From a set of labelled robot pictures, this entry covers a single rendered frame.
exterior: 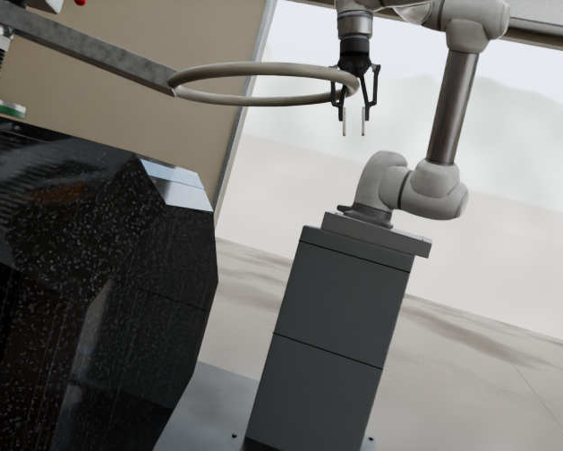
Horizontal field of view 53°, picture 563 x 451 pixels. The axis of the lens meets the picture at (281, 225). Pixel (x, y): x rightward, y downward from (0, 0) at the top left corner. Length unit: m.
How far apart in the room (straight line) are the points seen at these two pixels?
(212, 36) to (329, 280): 5.20
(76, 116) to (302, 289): 5.75
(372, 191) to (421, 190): 0.18
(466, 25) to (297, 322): 1.11
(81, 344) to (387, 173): 1.32
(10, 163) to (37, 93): 6.56
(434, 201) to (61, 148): 1.26
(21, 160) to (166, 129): 5.59
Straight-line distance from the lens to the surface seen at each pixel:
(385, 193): 2.08
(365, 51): 1.46
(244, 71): 1.26
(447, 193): 2.02
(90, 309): 1.08
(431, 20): 1.98
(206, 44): 6.90
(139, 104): 7.05
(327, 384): 2.04
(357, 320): 1.98
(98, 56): 1.48
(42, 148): 1.30
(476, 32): 1.94
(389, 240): 1.96
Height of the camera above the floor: 0.84
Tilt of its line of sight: 2 degrees down
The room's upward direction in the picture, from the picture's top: 15 degrees clockwise
